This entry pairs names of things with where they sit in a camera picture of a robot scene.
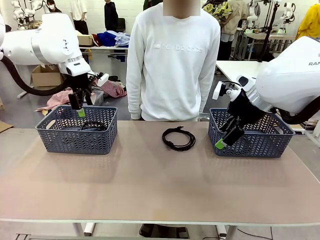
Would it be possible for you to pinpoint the light blue shirt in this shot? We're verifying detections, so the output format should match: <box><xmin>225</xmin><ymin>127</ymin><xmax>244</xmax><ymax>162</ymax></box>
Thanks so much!
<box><xmin>115</xmin><ymin>31</ymin><xmax>131</xmax><ymax>48</ymax></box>

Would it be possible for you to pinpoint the pink checked cloth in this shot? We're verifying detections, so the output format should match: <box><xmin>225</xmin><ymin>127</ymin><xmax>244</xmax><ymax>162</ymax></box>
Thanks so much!
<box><xmin>34</xmin><ymin>89</ymin><xmax>74</xmax><ymax>113</ymax></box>

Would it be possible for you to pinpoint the thin black USB cable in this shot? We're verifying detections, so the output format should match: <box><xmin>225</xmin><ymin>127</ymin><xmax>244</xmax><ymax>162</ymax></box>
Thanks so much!
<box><xmin>161</xmin><ymin>125</ymin><xmax>197</xmax><ymax>152</ymax></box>

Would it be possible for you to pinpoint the person's right forearm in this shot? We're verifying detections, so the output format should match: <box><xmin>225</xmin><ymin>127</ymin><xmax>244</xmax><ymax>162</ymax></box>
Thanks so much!
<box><xmin>126</xmin><ymin>67</ymin><xmax>143</xmax><ymax>120</ymax></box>

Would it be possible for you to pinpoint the bystander in white shirt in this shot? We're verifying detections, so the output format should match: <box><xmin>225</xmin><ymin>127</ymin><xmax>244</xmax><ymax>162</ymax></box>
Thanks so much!
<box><xmin>69</xmin><ymin>0</ymin><xmax>90</xmax><ymax>35</ymax></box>

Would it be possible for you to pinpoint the black right arm hose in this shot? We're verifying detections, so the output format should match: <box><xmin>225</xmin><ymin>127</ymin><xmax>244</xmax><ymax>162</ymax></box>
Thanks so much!
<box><xmin>271</xmin><ymin>99</ymin><xmax>320</xmax><ymax>126</ymax></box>

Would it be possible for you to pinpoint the grey background workbench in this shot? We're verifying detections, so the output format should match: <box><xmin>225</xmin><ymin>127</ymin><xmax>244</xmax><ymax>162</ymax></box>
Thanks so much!
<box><xmin>241</xmin><ymin>31</ymin><xmax>298</xmax><ymax>61</ymax></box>

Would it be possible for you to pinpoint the black arm hose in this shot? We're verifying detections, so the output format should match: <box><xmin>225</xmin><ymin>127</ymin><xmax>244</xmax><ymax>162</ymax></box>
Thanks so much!
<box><xmin>0</xmin><ymin>49</ymin><xmax>70</xmax><ymax>97</ymax></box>
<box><xmin>271</xmin><ymin>99</ymin><xmax>320</xmax><ymax>126</ymax></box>

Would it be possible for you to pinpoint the blue cloth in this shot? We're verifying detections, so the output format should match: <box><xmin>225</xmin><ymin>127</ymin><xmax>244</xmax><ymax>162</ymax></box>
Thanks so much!
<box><xmin>96</xmin><ymin>30</ymin><xmax>118</xmax><ymax>47</ymax></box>

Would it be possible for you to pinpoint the open cardboard box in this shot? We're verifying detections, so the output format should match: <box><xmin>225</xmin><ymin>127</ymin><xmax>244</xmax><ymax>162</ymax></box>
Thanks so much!
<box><xmin>31</xmin><ymin>64</ymin><xmax>66</xmax><ymax>88</ymax></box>

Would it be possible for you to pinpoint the black table base plate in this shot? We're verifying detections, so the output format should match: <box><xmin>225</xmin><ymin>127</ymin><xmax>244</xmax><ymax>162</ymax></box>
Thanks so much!
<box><xmin>139</xmin><ymin>223</ymin><xmax>190</xmax><ymax>240</ymax></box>

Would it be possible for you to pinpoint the white table with clothes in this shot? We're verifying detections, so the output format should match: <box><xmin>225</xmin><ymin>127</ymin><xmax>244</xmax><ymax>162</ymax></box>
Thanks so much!
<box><xmin>79</xmin><ymin>45</ymin><xmax>130</xmax><ymax>63</ymax></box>

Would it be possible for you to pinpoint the black tripod stand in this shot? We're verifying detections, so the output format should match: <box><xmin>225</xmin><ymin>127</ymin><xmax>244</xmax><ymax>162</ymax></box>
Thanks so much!
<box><xmin>258</xmin><ymin>0</ymin><xmax>280</xmax><ymax>63</ymax></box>

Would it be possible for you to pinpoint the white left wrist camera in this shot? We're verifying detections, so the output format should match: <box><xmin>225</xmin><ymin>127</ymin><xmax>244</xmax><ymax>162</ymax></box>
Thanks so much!
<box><xmin>96</xmin><ymin>72</ymin><xmax>110</xmax><ymax>87</ymax></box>

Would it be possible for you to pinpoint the clear plastic storage box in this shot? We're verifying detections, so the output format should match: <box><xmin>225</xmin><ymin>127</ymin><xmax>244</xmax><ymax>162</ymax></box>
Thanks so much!
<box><xmin>91</xmin><ymin>89</ymin><xmax>105</xmax><ymax>107</ymax></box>

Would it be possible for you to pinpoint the bystander in yellow patterned shirt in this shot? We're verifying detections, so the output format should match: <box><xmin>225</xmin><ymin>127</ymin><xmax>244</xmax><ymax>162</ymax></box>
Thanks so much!
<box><xmin>202</xmin><ymin>0</ymin><xmax>235</xmax><ymax>25</ymax></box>

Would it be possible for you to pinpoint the white table leg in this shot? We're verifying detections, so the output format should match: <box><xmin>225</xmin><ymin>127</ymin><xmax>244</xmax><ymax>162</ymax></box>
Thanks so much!
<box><xmin>83</xmin><ymin>221</ymin><xmax>96</xmax><ymax>237</ymax></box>
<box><xmin>216</xmin><ymin>224</ymin><xmax>230</xmax><ymax>238</ymax></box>

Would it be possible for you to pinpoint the black left arm hose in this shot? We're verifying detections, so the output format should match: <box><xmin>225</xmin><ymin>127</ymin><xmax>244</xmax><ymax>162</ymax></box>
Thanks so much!
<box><xmin>0</xmin><ymin>49</ymin><xmax>70</xmax><ymax>97</ymax></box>

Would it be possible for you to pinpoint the red checked cloth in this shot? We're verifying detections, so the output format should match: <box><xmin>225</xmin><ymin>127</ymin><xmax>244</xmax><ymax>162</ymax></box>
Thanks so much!
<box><xmin>99</xmin><ymin>81</ymin><xmax>128</xmax><ymax>99</ymax></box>

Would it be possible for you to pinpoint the bystander in black clothes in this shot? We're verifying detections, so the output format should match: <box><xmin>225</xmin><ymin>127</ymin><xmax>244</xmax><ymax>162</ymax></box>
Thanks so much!
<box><xmin>104</xmin><ymin>0</ymin><xmax>120</xmax><ymax>32</ymax></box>

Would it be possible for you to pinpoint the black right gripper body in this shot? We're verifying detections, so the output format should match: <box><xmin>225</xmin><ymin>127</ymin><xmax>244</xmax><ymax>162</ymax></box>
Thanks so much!
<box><xmin>226</xmin><ymin>88</ymin><xmax>266</xmax><ymax>126</ymax></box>

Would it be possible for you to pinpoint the olive patterned clothes pile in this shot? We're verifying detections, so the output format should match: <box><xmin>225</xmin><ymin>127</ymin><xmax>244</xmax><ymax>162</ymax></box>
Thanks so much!
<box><xmin>18</xmin><ymin>20</ymin><xmax>43</xmax><ymax>31</ymax></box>

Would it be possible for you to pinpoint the bystander in yellow jacket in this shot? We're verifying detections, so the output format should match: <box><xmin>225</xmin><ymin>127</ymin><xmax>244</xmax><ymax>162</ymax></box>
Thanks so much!
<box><xmin>296</xmin><ymin>3</ymin><xmax>320</xmax><ymax>41</ymax></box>

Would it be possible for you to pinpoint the white empty table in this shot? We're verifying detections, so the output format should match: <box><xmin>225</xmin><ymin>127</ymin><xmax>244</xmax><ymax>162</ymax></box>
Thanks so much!
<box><xmin>215</xmin><ymin>60</ymin><xmax>267</xmax><ymax>80</ymax></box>

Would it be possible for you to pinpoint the closed cardboard box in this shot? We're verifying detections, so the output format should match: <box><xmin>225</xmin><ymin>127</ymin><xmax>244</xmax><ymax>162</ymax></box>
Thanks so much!
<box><xmin>76</xmin><ymin>34</ymin><xmax>95</xmax><ymax>47</ymax></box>

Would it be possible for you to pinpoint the bystander in beige top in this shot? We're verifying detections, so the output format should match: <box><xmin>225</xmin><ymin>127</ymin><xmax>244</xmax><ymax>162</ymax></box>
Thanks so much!
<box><xmin>219</xmin><ymin>0</ymin><xmax>249</xmax><ymax>61</ymax></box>

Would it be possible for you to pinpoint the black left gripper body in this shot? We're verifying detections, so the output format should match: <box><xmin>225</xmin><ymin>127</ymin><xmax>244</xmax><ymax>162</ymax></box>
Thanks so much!
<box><xmin>65</xmin><ymin>72</ymin><xmax>97</xmax><ymax>96</ymax></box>

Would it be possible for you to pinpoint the bystander with face mask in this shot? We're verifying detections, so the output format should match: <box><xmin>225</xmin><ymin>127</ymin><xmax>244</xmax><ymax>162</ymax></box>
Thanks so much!
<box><xmin>46</xmin><ymin>0</ymin><xmax>63</xmax><ymax>13</ymax></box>

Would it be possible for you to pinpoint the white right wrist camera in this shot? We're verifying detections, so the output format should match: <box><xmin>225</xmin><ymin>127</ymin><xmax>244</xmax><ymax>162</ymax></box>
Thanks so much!
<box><xmin>212</xmin><ymin>81</ymin><xmax>228</xmax><ymax>101</ymax></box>

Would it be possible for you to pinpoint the flat cardboard sheet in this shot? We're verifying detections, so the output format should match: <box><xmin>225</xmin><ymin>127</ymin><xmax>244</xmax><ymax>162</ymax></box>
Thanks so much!
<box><xmin>0</xmin><ymin>120</ymin><xmax>15</xmax><ymax>134</ymax></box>

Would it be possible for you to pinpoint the grey perforated plastic basket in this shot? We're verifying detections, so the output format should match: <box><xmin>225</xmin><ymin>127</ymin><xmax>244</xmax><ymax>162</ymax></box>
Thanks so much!
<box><xmin>34</xmin><ymin>104</ymin><xmax>119</xmax><ymax>156</ymax></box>
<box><xmin>208</xmin><ymin>107</ymin><xmax>296</xmax><ymax>159</ymax></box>

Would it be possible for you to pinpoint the person's left forearm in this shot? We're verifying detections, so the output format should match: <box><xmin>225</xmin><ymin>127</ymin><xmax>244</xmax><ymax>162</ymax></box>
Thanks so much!
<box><xmin>197</xmin><ymin>72</ymin><xmax>216</xmax><ymax>116</ymax></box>

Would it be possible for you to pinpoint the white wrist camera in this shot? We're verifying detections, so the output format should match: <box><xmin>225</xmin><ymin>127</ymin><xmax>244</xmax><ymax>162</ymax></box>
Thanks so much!
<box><xmin>212</xmin><ymin>81</ymin><xmax>228</xmax><ymax>101</ymax></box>
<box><xmin>96</xmin><ymin>72</ymin><xmax>110</xmax><ymax>87</ymax></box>

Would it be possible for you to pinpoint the person in white sweatshirt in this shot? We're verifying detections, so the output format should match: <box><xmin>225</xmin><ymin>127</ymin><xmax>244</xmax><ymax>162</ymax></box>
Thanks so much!
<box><xmin>126</xmin><ymin>0</ymin><xmax>221</xmax><ymax>123</ymax></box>

